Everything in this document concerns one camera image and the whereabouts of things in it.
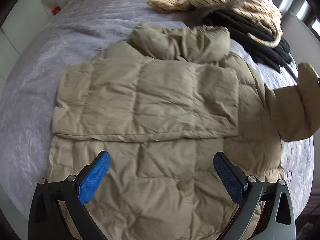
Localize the beige quilted puffer jacket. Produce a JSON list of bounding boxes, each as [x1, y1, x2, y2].
[[48, 25, 319, 239]]

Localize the black knit garment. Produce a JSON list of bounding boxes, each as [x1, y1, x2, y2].
[[199, 10, 294, 73]]

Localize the white wardrobe cabinet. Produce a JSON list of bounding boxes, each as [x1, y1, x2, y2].
[[1, 0, 50, 89]]

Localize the tan striped fur-trimmed garment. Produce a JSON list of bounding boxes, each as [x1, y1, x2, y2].
[[147, 0, 283, 48]]

